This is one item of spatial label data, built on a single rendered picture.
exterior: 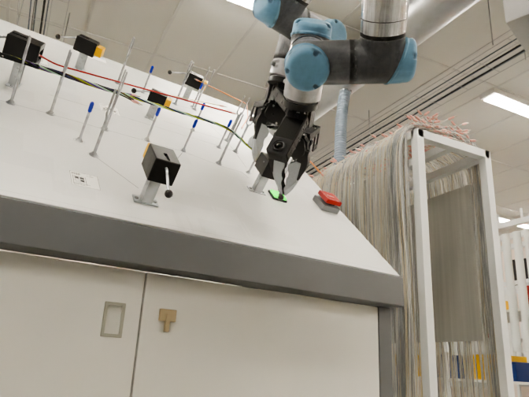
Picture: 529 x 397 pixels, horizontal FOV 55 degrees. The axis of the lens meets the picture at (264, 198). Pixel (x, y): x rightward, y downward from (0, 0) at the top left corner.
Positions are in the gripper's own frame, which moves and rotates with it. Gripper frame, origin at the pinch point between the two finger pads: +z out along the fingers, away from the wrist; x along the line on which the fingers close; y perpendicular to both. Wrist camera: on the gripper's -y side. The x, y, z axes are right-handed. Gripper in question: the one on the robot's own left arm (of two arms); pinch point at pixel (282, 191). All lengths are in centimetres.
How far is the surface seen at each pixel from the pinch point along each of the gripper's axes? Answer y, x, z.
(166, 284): -34.4, 5.4, 5.7
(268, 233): -10.5, -2.1, 4.8
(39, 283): -50, 17, 0
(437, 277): 83, -36, 60
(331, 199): 22.1, -5.0, 10.3
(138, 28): 258, 249, 41
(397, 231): 54, -20, 31
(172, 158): -25.4, 11.3, -13.1
